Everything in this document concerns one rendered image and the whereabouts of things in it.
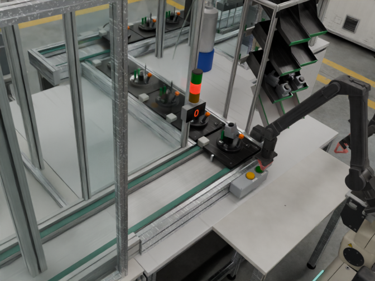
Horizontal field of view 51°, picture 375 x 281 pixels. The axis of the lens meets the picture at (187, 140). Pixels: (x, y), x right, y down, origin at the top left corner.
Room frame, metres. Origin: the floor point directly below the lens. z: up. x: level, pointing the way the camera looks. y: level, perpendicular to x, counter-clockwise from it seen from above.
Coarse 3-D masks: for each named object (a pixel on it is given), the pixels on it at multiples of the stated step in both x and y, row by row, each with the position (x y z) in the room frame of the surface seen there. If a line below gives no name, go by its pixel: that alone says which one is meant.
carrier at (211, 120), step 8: (192, 120) 1.73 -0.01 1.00; (200, 120) 1.76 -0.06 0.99; (208, 120) 1.77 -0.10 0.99; (216, 120) 1.80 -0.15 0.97; (192, 128) 1.70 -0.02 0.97; (200, 128) 1.71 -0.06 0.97; (208, 128) 1.72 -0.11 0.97; (216, 128) 1.73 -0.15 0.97; (192, 136) 1.64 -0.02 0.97; (200, 136) 1.65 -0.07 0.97
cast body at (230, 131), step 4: (228, 124) 1.61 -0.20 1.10; (232, 124) 1.61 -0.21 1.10; (228, 128) 1.60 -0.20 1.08; (232, 128) 1.59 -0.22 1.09; (236, 128) 1.61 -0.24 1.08; (224, 132) 1.61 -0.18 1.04; (228, 132) 1.59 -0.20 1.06; (232, 132) 1.59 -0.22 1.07; (236, 132) 1.59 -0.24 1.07; (228, 136) 1.59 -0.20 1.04; (232, 136) 1.57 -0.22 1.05; (236, 136) 1.58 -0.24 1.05
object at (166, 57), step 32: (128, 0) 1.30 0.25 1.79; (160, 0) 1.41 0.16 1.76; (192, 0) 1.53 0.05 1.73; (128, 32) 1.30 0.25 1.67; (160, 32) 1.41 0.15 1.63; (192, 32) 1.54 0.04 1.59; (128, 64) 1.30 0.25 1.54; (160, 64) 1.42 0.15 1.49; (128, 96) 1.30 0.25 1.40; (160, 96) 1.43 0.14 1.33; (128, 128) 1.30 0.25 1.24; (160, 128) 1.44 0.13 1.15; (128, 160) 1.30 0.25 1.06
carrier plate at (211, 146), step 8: (224, 128) 1.74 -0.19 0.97; (208, 136) 1.65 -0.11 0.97; (216, 136) 1.66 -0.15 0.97; (208, 144) 1.58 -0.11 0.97; (216, 144) 1.59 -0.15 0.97; (256, 144) 1.63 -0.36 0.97; (208, 152) 1.54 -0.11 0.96; (216, 152) 1.53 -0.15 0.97; (224, 152) 1.54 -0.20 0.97; (240, 152) 1.55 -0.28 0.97; (248, 152) 1.56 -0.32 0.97; (256, 152) 1.58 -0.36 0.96; (224, 160) 1.48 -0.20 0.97; (232, 160) 1.49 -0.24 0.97; (240, 160) 1.49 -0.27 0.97; (232, 168) 1.44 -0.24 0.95
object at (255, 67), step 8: (248, 56) 1.89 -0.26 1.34; (256, 56) 1.94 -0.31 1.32; (248, 64) 1.89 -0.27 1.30; (256, 64) 1.84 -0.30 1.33; (256, 72) 1.83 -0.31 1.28; (264, 72) 1.80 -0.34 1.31; (264, 80) 1.78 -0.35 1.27; (280, 80) 1.86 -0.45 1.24; (264, 88) 1.77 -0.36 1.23; (272, 88) 1.80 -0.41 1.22; (272, 96) 1.75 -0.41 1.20; (288, 96) 1.76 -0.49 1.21
